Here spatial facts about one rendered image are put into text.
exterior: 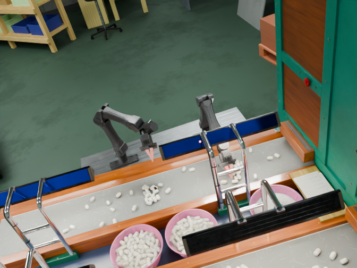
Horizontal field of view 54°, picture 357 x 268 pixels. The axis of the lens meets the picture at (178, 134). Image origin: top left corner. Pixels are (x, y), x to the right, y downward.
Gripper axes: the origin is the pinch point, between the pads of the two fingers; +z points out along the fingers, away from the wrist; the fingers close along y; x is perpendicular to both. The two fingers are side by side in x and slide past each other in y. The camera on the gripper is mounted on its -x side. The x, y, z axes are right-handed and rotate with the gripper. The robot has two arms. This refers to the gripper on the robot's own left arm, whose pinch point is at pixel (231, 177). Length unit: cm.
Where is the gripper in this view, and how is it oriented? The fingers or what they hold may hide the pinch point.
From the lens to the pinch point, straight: 198.8
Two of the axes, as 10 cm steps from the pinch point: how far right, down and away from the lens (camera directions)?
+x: 0.3, 2.2, 9.7
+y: 9.6, -2.8, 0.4
